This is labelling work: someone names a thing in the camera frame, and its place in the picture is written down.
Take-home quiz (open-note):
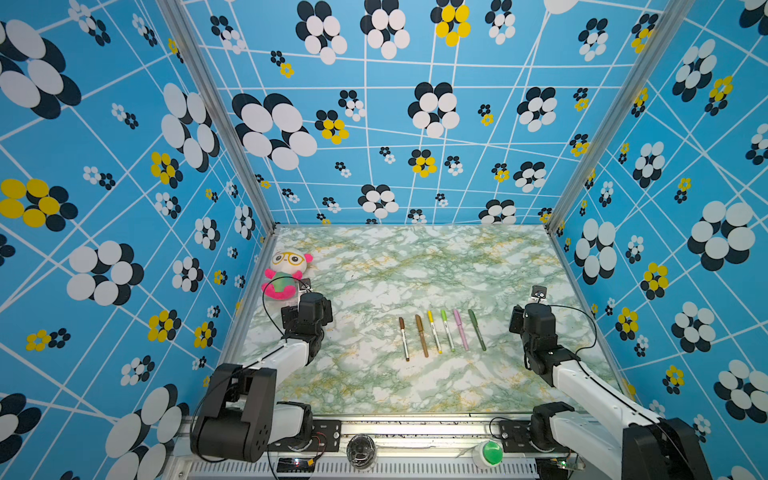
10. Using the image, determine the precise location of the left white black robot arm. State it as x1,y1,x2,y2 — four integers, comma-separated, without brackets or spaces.
190,292,333,463

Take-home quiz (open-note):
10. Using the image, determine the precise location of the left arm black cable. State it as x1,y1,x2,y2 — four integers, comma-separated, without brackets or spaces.
261,274,307,337

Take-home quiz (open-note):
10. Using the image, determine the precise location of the white pen yellow tip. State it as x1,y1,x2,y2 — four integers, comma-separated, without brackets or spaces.
427,310,443,354

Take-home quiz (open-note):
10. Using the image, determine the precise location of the brown gel pen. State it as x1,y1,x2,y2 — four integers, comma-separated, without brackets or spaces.
414,314,429,358

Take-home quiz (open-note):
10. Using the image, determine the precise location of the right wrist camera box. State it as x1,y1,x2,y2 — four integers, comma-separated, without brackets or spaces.
530,285,547,303

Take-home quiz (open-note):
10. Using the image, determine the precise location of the white pink plush toy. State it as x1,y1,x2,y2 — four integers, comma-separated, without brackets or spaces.
262,251,314,300

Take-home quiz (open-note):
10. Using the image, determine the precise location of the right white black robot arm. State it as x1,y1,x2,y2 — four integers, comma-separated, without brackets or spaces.
510,302,712,479

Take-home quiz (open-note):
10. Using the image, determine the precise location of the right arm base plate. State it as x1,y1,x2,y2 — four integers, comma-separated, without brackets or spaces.
490,419,569,455

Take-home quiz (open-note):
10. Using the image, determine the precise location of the green push button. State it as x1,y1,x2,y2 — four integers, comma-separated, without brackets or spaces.
472,440,504,469

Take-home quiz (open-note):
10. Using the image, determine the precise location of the white pen green tip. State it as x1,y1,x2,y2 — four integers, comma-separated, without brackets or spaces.
440,309,456,352

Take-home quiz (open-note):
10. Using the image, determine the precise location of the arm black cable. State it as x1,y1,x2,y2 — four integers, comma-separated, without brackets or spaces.
261,274,307,337
549,303,599,356

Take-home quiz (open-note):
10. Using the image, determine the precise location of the pink gel pen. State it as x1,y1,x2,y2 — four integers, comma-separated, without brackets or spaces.
453,309,469,351

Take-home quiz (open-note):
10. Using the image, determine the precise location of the aluminium front frame rail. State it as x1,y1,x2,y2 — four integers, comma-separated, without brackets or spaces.
173,413,673,463

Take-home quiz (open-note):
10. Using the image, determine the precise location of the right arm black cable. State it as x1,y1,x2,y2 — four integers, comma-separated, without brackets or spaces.
549,303,599,356

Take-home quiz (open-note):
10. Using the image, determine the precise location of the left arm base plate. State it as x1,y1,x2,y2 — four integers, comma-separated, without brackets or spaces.
269,419,342,453

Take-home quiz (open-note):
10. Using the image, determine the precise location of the green gel pen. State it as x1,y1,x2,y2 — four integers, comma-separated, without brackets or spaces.
468,309,487,351

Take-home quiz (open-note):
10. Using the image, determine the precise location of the white pen brown tip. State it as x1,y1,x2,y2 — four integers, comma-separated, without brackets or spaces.
398,317,410,362

